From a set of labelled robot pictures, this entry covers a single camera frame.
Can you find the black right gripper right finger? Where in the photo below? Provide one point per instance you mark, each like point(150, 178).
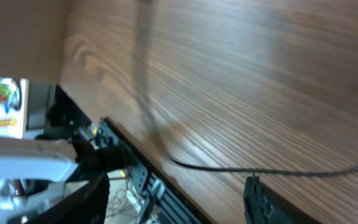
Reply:
point(262, 205)

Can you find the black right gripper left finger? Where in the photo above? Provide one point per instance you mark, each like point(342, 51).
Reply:
point(85, 206)

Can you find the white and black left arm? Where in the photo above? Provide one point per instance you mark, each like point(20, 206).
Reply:
point(56, 161)

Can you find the colourful poster in background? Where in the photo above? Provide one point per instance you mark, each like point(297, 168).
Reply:
point(13, 107)

